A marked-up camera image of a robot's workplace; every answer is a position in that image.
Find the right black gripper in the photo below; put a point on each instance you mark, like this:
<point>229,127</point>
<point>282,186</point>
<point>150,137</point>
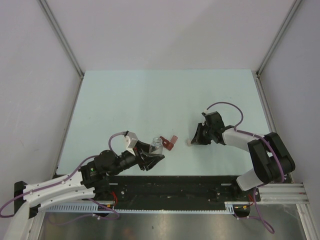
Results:
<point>198,139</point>

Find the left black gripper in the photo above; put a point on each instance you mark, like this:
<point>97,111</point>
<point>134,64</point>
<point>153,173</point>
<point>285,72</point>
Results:
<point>142,149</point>

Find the clear pill bottle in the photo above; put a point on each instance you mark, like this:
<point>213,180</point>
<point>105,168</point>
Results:
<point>156,146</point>

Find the white bottle cap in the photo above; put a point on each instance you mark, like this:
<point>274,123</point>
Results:
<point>188,142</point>

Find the red pill organizer box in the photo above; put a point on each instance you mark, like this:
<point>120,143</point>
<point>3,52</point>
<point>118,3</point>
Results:
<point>169,144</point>

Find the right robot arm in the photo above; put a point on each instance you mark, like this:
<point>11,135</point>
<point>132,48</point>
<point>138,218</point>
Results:
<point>270,158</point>

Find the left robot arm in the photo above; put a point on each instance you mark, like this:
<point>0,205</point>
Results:
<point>89,180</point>

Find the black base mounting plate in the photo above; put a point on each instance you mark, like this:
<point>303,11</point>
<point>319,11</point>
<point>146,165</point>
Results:
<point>176,193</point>

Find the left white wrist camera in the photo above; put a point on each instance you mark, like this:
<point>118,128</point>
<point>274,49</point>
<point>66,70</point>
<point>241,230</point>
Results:
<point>130,141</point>

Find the right aluminium frame post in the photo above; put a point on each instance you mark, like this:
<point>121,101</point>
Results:
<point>279,35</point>

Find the aluminium frame post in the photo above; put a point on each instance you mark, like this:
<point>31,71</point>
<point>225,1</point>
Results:
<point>279,35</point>
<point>50,16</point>

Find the left aluminium frame post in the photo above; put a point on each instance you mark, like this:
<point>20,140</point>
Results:
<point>50,16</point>

